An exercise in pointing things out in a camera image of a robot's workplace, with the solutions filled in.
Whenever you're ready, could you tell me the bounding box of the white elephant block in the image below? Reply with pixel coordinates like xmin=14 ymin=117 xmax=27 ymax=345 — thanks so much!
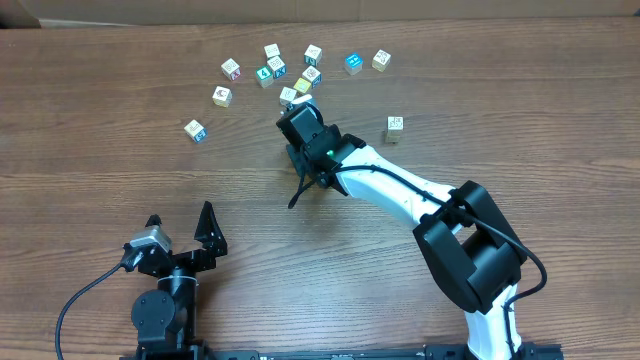
xmin=387 ymin=116 xmax=404 ymax=133

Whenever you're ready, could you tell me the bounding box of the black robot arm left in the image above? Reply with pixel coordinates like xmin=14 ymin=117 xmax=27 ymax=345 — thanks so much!
xmin=123 ymin=201 xmax=228 ymax=359

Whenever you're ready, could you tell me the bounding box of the plain white block centre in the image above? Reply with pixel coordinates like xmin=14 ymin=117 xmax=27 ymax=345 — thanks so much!
xmin=279 ymin=87 xmax=297 ymax=106

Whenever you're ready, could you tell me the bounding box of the yellow top block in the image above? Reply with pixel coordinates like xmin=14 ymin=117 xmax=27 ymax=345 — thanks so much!
xmin=294 ymin=78 xmax=312 ymax=95

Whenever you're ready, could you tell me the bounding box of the white block animal top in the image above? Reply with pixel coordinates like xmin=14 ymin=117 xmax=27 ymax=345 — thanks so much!
xmin=302 ymin=66 xmax=322 ymax=88

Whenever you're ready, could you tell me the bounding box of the blue top block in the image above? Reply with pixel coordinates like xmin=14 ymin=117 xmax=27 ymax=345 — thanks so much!
xmin=344 ymin=53 xmax=363 ymax=76

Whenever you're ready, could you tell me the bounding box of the white block green side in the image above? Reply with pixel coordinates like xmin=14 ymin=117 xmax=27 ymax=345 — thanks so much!
xmin=304 ymin=44 xmax=322 ymax=67

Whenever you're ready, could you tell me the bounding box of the green number 4 block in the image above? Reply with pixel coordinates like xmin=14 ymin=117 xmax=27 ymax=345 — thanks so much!
xmin=255 ymin=66 xmax=274 ymax=88

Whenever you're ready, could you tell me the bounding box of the white block blue X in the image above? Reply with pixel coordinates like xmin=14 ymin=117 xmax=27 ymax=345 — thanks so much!
xmin=267 ymin=56 xmax=287 ymax=79

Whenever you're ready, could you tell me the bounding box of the white block blue side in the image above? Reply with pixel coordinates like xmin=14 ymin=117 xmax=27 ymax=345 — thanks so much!
xmin=184 ymin=119 xmax=208 ymax=143

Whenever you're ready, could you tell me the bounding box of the white block far right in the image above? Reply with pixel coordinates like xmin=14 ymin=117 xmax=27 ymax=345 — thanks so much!
xmin=372 ymin=49 xmax=391 ymax=72

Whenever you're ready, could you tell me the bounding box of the white block top back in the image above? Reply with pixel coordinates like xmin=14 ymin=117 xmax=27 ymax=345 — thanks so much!
xmin=264 ymin=43 xmax=280 ymax=59

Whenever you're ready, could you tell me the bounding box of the white block yellow side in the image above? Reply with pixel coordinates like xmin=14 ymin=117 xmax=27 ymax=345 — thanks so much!
xmin=212 ymin=86 xmax=232 ymax=108

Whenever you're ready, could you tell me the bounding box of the white block red side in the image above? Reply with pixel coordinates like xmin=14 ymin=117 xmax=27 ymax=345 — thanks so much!
xmin=221 ymin=58 xmax=241 ymax=81

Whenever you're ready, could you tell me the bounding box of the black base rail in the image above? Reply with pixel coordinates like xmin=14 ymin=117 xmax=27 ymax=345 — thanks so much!
xmin=119 ymin=342 xmax=566 ymax=360

